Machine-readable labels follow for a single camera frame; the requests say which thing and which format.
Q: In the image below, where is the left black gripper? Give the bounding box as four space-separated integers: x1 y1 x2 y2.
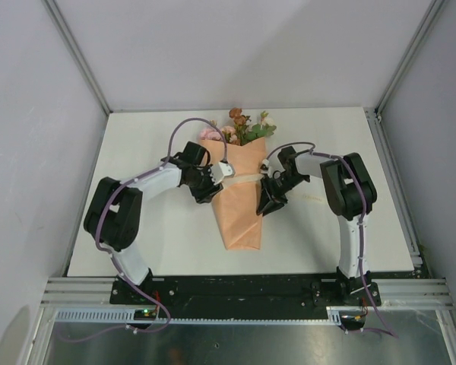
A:
185 164 223 204

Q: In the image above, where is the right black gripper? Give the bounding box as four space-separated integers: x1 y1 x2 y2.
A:
257 173 308 217

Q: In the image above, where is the cream ribbon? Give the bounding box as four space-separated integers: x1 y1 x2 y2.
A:
220 173 325 202

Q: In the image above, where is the orange beige wrapping paper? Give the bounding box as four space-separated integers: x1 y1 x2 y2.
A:
200 138 267 250

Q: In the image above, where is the pink fake flower stem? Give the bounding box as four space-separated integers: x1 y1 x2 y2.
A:
198 120 240 144

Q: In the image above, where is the white fake flower stem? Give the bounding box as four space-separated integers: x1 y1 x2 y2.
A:
245 111 277 142

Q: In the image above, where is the brown orange fake flower stem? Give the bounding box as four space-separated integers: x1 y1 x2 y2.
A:
229 108 249 145

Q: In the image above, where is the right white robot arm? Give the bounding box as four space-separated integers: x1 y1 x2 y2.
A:
256 142 378 306

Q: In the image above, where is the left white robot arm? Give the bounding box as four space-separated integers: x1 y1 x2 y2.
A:
83 141 235 304

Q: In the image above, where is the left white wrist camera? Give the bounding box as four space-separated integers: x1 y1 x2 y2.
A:
210 161 236 185

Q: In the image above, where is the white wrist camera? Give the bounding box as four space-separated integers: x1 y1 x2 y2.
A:
260 159 273 176
210 161 236 185

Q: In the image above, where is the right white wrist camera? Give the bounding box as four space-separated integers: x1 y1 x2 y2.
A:
260 159 273 176

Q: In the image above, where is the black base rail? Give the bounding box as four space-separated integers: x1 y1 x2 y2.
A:
109 274 382 321

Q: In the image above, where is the grey cable duct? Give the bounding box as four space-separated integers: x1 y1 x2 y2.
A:
55 306 345 328

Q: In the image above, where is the aluminium frame profile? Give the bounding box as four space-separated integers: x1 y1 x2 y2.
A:
41 278 115 306

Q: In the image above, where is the left aluminium corner post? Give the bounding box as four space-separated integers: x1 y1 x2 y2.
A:
41 0 112 116

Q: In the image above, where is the aluminium corner post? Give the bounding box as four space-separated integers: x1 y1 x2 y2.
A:
41 0 112 116
374 0 449 115

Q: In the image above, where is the right aluminium corner post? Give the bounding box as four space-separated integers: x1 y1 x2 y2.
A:
374 0 449 115

